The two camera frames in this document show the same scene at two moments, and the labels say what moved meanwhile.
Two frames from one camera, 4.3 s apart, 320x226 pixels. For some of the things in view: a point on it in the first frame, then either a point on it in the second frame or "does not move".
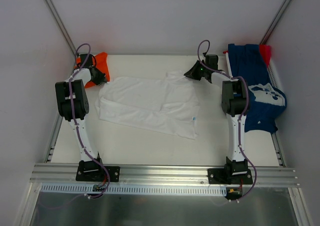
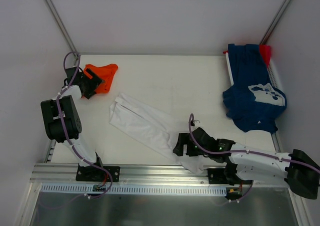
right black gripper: (194, 72) to (186, 144)
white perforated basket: (270, 70) does not move
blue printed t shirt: (266, 99) does not move
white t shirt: (168, 103) to (150, 126)
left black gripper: (99, 75) to (93, 80)
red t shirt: (265, 50) does not move
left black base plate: (89, 173) does not move
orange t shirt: (102, 65) to (106, 72)
